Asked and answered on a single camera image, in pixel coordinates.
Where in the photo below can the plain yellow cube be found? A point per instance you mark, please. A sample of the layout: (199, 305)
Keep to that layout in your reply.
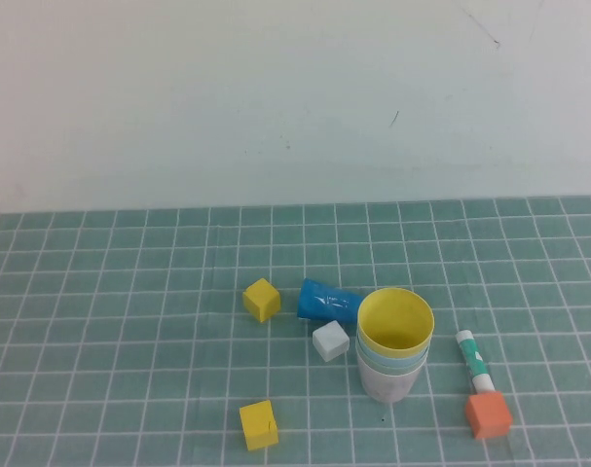
(261, 299)

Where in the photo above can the orange cube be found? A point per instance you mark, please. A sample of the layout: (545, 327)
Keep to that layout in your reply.
(490, 416)

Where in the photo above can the yellow cube with dark crack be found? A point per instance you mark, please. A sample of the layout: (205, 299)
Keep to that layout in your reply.
(258, 425)

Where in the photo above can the pink plastic cup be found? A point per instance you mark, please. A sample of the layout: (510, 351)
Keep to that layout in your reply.
(387, 388)

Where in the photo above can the green checked tablecloth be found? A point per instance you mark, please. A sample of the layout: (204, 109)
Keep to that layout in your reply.
(129, 340)

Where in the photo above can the yellow plastic cup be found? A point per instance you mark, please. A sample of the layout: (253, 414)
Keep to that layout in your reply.
(397, 316)

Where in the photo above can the light blue plastic cup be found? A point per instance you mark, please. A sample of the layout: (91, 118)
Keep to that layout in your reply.
(397, 361)

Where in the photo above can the green white glue stick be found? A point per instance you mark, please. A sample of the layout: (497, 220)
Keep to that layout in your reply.
(472, 357)

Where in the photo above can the green plastic cup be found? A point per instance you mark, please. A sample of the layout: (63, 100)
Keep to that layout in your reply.
(397, 371)

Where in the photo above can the white cube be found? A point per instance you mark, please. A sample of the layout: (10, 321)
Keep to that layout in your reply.
(330, 341)

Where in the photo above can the dark blue cone cup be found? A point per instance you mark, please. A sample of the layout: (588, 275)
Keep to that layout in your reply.
(324, 301)

